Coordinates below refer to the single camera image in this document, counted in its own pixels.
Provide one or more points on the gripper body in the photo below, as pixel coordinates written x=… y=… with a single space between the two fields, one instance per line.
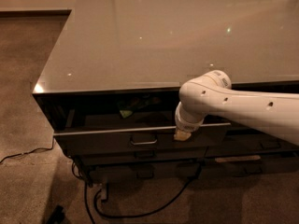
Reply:
x=187 y=126

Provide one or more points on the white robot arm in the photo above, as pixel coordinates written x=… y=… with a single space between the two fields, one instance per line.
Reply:
x=273 y=113

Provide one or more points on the grey cabinet with glossy top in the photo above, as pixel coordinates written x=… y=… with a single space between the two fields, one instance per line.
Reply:
x=115 y=50

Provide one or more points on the green snack bag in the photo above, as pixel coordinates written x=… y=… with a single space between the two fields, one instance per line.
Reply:
x=128 y=108

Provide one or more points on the black object on floor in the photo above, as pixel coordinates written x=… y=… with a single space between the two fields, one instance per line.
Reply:
x=57 y=216

